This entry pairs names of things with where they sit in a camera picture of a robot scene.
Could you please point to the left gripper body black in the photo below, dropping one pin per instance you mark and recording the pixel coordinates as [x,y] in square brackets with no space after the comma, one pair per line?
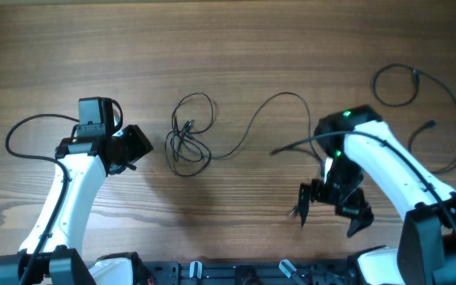
[131,146]

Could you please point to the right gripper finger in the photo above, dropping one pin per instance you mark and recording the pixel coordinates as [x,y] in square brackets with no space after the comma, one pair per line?
[304,199]
[360,219]

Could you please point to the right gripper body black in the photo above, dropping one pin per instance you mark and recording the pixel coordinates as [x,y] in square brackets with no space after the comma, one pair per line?
[340,182]

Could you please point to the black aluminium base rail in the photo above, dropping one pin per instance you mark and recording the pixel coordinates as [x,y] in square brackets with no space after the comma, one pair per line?
[316,272]

